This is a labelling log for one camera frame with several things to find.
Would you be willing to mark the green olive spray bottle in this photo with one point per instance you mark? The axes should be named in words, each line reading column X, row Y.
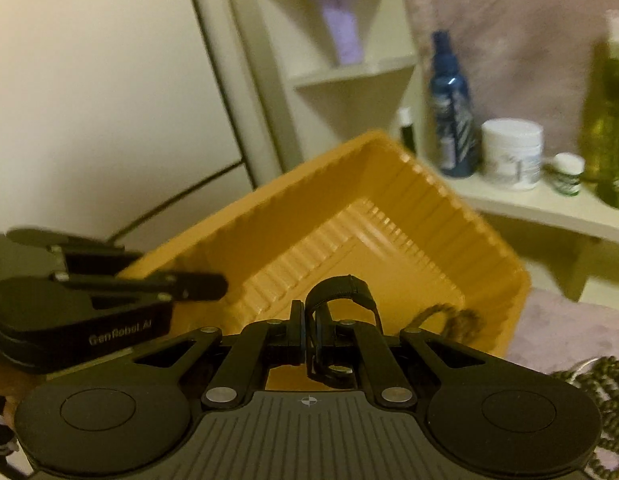
column 600, row 140

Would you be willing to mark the cream corner shelf unit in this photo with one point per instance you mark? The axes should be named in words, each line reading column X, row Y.
column 312, row 102

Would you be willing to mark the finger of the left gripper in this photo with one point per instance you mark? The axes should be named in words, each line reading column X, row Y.
column 81, row 255
column 182, row 286

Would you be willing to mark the white cream jar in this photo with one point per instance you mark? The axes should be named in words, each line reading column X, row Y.
column 512, row 153

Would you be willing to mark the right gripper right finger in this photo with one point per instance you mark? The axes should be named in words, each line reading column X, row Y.
column 377, row 371

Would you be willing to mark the mauve fleece mat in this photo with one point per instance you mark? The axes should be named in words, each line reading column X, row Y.
column 579, row 344

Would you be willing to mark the dark blue spray bottle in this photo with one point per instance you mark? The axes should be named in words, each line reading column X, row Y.
column 456, row 134

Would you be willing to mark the lilac cosmetic tube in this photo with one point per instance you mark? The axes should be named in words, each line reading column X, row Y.
column 341, row 21

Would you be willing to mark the small green label jar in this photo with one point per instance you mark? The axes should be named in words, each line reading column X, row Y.
column 566, row 173

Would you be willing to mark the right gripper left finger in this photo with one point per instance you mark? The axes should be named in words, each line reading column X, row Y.
column 260, row 347

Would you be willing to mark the mauve towel on headboard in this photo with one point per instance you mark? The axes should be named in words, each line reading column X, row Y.
column 528, row 59

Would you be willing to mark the orange plastic tray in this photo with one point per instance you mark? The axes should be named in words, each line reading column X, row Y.
column 366, row 208

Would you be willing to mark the black strap wristwatch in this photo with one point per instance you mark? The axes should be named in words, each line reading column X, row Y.
column 339, row 319

